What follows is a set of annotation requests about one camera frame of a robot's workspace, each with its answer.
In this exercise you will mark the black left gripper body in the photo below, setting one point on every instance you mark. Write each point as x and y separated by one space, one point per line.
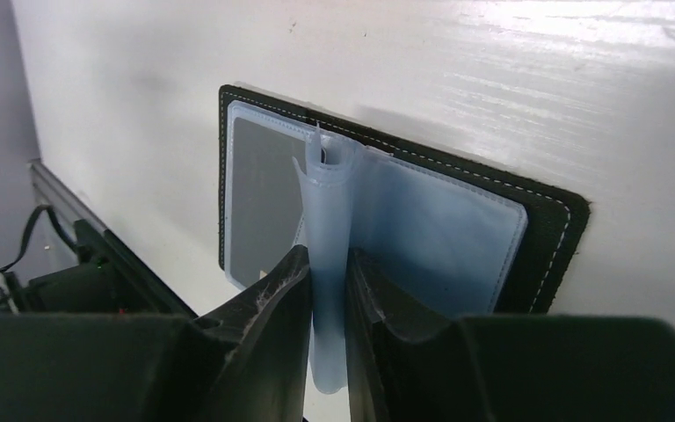
108 278

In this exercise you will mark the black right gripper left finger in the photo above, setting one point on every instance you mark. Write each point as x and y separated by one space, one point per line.
244 361

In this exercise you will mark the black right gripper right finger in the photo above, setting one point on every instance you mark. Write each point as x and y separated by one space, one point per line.
407 362

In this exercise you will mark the black leather card holder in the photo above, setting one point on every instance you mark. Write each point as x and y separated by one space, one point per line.
460 236

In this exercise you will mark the black credit card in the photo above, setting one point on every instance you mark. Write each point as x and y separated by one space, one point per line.
266 199

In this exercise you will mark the aluminium frame rail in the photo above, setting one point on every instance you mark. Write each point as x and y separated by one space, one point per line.
75 217

